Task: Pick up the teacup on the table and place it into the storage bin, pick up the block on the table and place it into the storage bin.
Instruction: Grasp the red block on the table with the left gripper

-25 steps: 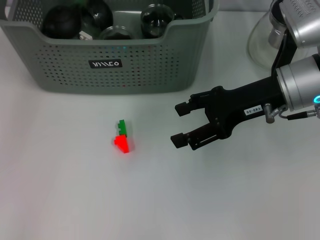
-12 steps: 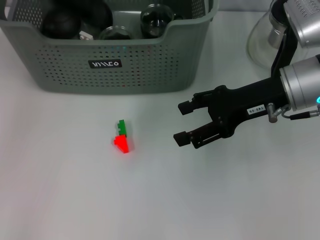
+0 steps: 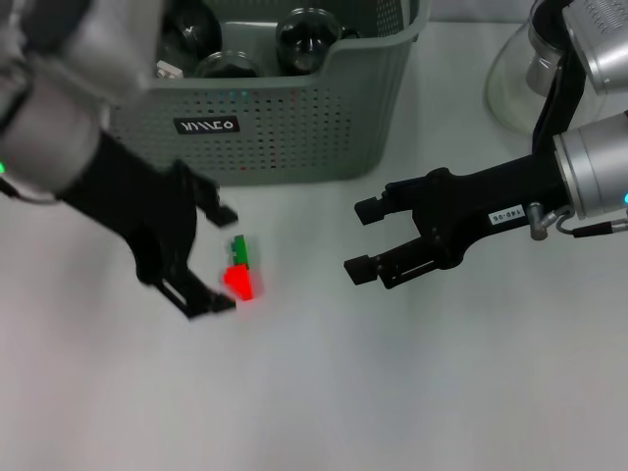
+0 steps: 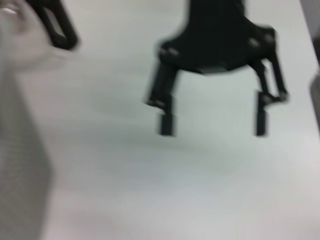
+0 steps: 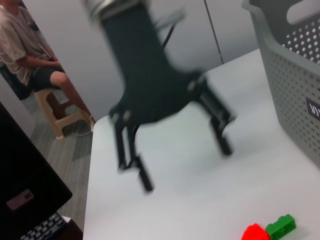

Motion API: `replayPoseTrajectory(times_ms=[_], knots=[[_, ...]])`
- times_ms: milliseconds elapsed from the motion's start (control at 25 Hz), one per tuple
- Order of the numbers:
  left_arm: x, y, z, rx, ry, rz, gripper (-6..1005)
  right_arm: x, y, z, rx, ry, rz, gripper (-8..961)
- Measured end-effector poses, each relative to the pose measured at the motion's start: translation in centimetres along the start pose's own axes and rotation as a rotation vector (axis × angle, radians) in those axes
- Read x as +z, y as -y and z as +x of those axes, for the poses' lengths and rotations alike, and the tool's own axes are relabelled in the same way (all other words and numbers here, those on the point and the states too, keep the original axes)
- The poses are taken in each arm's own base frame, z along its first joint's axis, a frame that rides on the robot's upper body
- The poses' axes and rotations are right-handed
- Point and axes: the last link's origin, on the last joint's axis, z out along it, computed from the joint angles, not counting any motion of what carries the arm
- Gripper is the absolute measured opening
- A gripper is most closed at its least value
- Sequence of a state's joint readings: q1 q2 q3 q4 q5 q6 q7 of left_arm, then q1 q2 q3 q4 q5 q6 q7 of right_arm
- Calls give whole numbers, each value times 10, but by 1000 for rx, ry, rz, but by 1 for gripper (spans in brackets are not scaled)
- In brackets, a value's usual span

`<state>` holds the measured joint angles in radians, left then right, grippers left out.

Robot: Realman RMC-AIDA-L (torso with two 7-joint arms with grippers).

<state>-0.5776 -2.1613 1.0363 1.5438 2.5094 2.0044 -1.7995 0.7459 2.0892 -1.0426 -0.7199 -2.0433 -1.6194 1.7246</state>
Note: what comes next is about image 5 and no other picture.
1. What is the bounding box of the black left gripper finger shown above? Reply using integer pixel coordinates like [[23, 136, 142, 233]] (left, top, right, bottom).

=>
[[188, 72, 238, 156]]

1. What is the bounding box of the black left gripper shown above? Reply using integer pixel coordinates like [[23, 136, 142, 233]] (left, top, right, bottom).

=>
[[101, 4, 209, 194]]

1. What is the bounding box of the orange-red wedge toy brick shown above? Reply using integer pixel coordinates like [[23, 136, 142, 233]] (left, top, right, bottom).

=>
[[241, 222, 271, 240]]

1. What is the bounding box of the bright green toy brick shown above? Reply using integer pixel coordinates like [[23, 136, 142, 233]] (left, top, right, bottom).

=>
[[265, 213, 298, 240]]

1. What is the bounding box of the grey-green perforated storage bin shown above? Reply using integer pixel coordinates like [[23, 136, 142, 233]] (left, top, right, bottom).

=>
[[241, 0, 320, 171]]

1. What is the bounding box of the beige plastic stool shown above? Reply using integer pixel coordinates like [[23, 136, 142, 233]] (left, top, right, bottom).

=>
[[33, 87, 93, 140]]

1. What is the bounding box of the black computer monitor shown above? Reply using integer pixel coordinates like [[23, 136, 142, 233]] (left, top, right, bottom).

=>
[[0, 101, 73, 240]]

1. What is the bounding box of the black computer keyboard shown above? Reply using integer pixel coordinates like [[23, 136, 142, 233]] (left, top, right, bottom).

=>
[[19, 212, 70, 240]]

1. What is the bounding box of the seated person in beige shirt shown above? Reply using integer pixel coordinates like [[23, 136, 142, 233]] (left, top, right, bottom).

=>
[[0, 0, 96, 132]]

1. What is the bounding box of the white floor cable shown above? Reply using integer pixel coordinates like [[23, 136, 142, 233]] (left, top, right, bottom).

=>
[[71, 123, 94, 138]]

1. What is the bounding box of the left gripper cable with connectors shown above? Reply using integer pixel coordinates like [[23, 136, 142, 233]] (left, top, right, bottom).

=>
[[154, 8, 187, 50]]

